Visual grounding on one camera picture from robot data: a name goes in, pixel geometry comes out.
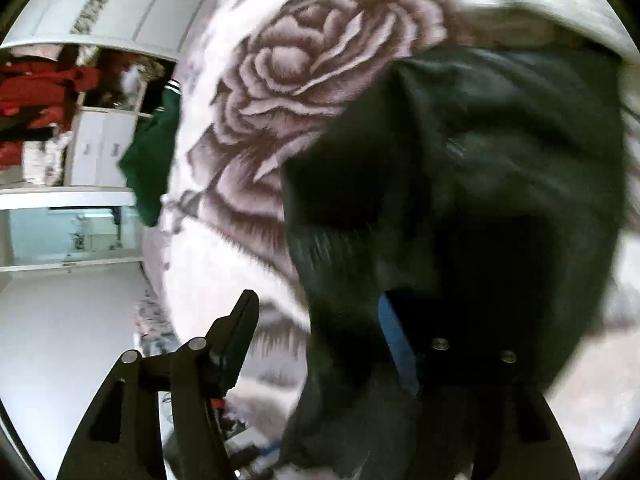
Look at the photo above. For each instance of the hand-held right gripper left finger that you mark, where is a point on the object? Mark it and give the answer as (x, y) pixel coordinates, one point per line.
(240, 332)

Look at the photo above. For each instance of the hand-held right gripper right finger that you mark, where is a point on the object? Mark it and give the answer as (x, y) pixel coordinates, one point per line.
(397, 345)

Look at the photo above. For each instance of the black garment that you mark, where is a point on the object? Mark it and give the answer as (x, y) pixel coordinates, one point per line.
(450, 185)

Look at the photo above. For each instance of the red hanging clothes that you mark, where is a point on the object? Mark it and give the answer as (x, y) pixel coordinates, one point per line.
(35, 105)

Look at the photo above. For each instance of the green garment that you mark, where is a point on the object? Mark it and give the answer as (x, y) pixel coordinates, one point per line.
(152, 160)

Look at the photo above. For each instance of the glass panel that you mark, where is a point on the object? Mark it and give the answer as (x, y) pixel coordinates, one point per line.
(70, 235)

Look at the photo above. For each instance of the rose printed blanket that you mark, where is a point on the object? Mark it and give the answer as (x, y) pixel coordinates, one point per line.
(280, 125)

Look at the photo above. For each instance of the white cabinet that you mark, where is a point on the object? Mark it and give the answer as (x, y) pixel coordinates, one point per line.
(100, 145)

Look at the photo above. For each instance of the white wardrobe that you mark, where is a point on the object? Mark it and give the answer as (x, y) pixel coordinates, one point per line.
(115, 5)

